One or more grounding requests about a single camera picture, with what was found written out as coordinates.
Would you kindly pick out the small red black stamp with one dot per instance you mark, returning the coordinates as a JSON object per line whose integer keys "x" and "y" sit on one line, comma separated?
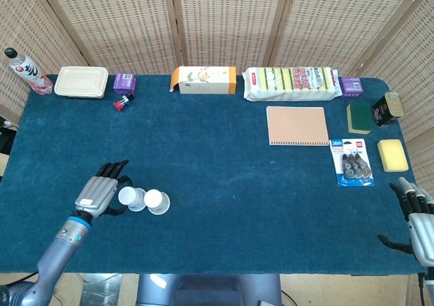
{"x": 123, "y": 101}

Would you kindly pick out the shiny metal table leg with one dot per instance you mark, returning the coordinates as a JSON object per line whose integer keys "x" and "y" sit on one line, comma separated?
{"x": 101, "y": 290}

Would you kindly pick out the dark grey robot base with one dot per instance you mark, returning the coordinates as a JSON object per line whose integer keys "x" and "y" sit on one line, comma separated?
{"x": 210, "y": 290}

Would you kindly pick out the blue correction tape pack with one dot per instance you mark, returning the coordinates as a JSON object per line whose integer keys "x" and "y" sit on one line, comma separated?
{"x": 352, "y": 163}

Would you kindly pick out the bamboo folding screen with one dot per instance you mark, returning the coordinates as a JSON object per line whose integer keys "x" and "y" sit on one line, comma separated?
{"x": 223, "y": 21}

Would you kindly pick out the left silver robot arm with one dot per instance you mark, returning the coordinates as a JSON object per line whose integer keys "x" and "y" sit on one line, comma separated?
{"x": 57, "y": 248}

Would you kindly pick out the black tin with gold lid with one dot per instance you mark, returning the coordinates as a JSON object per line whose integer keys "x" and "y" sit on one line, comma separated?
{"x": 386, "y": 111}

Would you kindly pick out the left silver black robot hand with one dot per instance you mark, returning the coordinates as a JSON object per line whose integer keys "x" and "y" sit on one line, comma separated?
{"x": 96, "y": 195}

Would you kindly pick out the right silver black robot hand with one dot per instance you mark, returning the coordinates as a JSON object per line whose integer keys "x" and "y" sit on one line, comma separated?
{"x": 422, "y": 234}

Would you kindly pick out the green yellow scouring sponge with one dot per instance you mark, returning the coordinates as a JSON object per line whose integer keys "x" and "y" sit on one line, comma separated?
{"x": 359, "y": 117}

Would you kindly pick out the beige lidded lunch box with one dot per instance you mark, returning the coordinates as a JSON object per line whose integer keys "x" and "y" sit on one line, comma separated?
{"x": 81, "y": 82}

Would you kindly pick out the pack of yellow green sponges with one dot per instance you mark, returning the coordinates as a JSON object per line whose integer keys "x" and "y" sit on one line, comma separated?
{"x": 291, "y": 83}

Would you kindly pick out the white paper cup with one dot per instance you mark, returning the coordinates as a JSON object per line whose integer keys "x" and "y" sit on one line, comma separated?
{"x": 130, "y": 197}
{"x": 156, "y": 202}

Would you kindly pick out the purple box with label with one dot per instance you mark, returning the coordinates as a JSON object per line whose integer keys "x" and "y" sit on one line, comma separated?
{"x": 352, "y": 86}

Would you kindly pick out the blue table cloth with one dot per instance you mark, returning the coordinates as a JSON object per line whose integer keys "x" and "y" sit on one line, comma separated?
{"x": 220, "y": 170}

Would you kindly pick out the clear plastic drink bottle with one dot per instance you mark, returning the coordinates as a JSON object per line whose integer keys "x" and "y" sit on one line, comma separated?
{"x": 27, "y": 70}

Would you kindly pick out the purple box with barcode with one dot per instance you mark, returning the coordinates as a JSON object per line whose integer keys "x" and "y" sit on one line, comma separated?
{"x": 124, "y": 83}

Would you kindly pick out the orange white floral carton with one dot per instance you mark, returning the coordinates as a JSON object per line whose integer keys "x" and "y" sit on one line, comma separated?
{"x": 203, "y": 80}

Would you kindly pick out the orange spiral notebook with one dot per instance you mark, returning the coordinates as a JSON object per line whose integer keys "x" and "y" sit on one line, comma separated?
{"x": 297, "y": 125}

